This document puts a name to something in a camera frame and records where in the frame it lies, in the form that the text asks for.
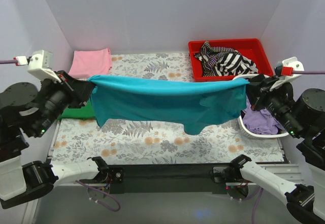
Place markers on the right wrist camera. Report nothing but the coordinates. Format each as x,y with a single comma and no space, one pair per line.
285,72

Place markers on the floral patterned table mat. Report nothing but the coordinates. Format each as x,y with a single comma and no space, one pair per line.
126,142

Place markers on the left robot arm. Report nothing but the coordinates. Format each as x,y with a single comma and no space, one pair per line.
28,111

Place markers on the red plastic tray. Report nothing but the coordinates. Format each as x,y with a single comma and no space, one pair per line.
250,48

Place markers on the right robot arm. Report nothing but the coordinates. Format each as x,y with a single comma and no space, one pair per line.
303,119

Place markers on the folded green shirt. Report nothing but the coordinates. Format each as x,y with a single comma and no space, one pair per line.
85,112

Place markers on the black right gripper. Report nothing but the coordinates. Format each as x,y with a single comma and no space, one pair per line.
264,92

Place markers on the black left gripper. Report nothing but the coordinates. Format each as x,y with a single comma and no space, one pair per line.
70,90

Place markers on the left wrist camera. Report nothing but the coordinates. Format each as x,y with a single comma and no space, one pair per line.
38,65

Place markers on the folded pink shirt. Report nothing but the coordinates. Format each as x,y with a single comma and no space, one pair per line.
89,63

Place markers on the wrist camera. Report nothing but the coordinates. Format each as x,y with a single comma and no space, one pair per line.
285,72
38,65

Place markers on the black white striped shirt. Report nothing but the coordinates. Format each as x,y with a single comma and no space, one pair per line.
223,61

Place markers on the lavender shirt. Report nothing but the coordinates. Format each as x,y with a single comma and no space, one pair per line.
260,122

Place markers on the teal t-shirt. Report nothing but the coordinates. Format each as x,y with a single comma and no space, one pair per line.
195,105

